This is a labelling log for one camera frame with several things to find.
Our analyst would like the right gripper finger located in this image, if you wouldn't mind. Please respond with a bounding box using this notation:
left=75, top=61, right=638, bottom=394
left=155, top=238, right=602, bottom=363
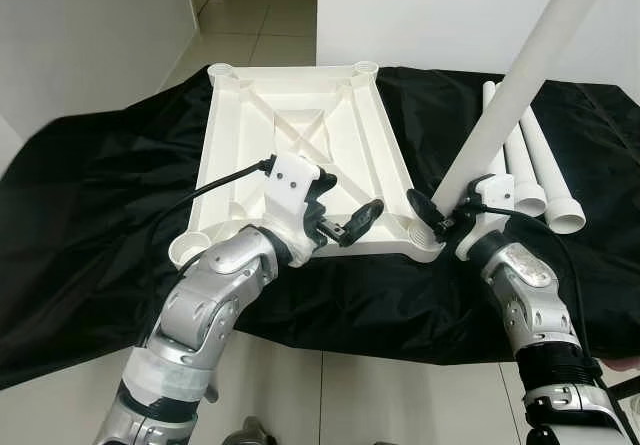
left=406, top=187, right=451, bottom=241

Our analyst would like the white plastic table leg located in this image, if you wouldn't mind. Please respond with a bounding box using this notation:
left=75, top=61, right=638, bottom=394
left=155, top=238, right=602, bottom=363
left=503, top=115, right=549, bottom=218
left=432, top=0, right=623, bottom=216
left=482, top=81, right=513, bottom=201
left=520, top=105, right=588, bottom=236

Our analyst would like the white plastic table top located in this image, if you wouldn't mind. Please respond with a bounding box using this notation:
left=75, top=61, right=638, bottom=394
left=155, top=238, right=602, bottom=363
left=168, top=60, right=446, bottom=269

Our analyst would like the black metal stand leg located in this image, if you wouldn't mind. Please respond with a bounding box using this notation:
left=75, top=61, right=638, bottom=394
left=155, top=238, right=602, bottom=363
left=198, top=381, right=223, bottom=406
left=605, top=375, right=640, bottom=402

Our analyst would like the robot left leg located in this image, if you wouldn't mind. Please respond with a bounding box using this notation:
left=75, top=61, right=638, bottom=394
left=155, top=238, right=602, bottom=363
left=225, top=417, right=276, bottom=445

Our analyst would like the black table cloth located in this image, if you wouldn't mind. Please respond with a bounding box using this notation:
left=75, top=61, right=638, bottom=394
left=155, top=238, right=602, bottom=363
left=0, top=65, right=640, bottom=391

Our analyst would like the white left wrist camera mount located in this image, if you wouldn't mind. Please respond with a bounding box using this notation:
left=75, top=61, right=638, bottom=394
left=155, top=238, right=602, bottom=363
left=262, top=153, right=336, bottom=256

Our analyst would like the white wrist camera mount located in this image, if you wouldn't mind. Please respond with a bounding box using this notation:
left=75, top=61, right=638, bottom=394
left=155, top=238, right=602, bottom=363
left=262, top=153, right=336, bottom=256
left=455, top=173, right=518, bottom=263

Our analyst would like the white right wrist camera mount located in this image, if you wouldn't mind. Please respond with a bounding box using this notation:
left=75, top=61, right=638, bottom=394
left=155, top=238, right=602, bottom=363
left=455, top=173, right=518, bottom=263

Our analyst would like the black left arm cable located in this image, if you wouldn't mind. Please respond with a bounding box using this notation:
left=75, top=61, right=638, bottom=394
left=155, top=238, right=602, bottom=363
left=145, top=158, right=276, bottom=286

